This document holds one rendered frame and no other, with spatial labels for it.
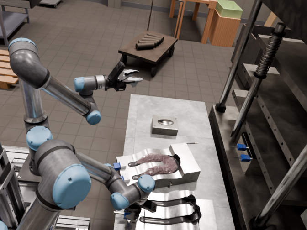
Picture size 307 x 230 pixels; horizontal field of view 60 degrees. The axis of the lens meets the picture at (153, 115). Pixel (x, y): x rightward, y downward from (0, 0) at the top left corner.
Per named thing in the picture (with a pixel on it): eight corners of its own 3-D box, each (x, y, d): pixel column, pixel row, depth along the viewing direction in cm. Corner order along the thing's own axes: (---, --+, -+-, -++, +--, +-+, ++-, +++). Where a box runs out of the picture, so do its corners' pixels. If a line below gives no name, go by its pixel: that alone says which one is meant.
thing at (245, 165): (244, 175, 192) (252, 158, 181) (235, 147, 213) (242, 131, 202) (310, 180, 195) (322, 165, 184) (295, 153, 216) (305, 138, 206)
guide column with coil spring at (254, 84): (217, 169, 238) (279, 25, 157) (216, 164, 242) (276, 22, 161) (223, 169, 238) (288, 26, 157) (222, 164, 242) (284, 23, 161)
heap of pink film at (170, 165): (141, 180, 167) (142, 173, 162) (134, 159, 180) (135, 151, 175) (179, 174, 175) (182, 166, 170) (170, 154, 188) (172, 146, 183)
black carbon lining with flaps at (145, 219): (138, 225, 143) (140, 215, 137) (140, 199, 156) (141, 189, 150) (202, 229, 146) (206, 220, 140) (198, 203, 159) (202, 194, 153)
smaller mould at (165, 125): (151, 133, 211) (152, 127, 206) (151, 121, 222) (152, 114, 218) (176, 136, 212) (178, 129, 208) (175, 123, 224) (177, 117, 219)
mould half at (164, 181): (124, 194, 165) (124, 183, 158) (115, 162, 184) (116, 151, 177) (197, 181, 180) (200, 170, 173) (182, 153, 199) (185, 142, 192)
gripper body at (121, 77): (122, 81, 154) (101, 84, 149) (123, 70, 148) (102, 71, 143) (126, 90, 150) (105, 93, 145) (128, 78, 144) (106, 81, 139)
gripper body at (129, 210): (124, 198, 136) (129, 187, 127) (141, 201, 137) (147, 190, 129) (123, 213, 131) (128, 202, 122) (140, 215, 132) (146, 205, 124)
